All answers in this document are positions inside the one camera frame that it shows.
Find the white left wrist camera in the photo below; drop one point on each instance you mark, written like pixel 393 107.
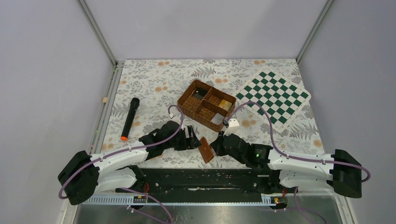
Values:
pixel 175 116

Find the floral patterned table mat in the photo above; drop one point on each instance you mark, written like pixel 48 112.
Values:
pixel 147 91

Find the yellow block in basket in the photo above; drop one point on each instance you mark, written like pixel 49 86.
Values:
pixel 226 105

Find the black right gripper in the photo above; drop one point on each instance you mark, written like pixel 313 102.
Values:
pixel 220 143

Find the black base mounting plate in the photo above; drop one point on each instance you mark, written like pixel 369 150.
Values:
pixel 176 185

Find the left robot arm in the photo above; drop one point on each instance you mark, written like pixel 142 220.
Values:
pixel 84 175

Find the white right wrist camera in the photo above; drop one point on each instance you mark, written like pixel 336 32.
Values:
pixel 231 124

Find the green white chessboard mat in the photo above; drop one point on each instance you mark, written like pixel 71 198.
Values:
pixel 279 97

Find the grey card in basket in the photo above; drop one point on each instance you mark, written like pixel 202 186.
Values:
pixel 217 119

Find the black item in basket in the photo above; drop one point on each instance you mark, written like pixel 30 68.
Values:
pixel 200 93

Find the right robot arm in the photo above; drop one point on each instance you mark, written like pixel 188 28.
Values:
pixel 338 171

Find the brown woven divided basket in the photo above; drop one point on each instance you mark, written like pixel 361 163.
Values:
pixel 203 110

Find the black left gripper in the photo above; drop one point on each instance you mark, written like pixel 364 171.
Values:
pixel 190 137

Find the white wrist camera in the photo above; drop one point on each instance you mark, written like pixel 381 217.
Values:
pixel 175 116
pixel 231 124

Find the black microphone orange end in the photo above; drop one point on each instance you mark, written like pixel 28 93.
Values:
pixel 133 106

